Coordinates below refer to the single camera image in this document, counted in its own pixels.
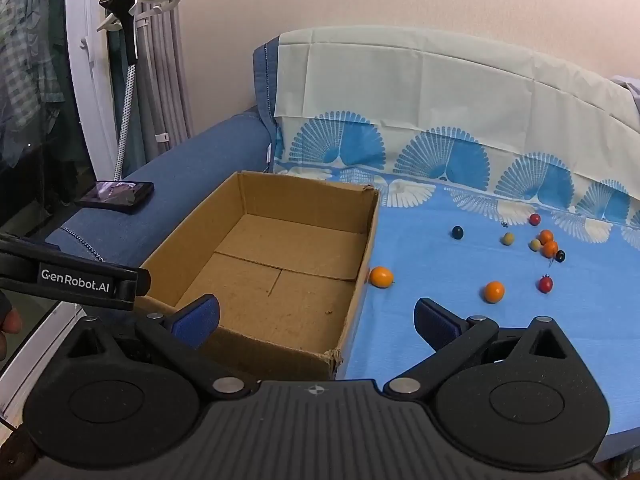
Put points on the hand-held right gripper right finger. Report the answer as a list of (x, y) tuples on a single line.
[(436, 321)]

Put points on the small red round fruit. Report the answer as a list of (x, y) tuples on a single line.
[(545, 284), (535, 219)]

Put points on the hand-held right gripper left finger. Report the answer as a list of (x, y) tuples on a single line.
[(197, 321)]

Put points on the small orange tangerine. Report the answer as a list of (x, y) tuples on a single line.
[(381, 276), (546, 235), (494, 291)]

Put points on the orange tangerine with stem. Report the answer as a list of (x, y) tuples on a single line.
[(550, 248)]

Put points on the plaid hanging clothes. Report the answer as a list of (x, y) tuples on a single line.
[(25, 60)]

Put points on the brown cardboard box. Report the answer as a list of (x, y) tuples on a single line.
[(280, 260)]

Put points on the black smartphone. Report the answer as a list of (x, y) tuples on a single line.
[(117, 197)]

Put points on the white curtain clip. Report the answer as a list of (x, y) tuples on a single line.
[(162, 136)]

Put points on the grey curtain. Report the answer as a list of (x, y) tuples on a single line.
[(165, 85)]

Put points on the olive green round fruit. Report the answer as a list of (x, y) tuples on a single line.
[(535, 244), (508, 238)]

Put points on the person's left hand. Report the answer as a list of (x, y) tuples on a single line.
[(12, 322)]

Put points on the cream and blue printed blanket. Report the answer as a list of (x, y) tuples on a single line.
[(450, 110)]

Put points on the blue denim sofa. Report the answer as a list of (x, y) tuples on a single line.
[(200, 160)]

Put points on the white window frame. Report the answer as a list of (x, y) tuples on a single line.
[(82, 110)]

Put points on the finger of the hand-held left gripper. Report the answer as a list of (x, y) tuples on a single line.
[(134, 287)]

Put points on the grey cloth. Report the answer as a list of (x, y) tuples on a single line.
[(627, 90)]

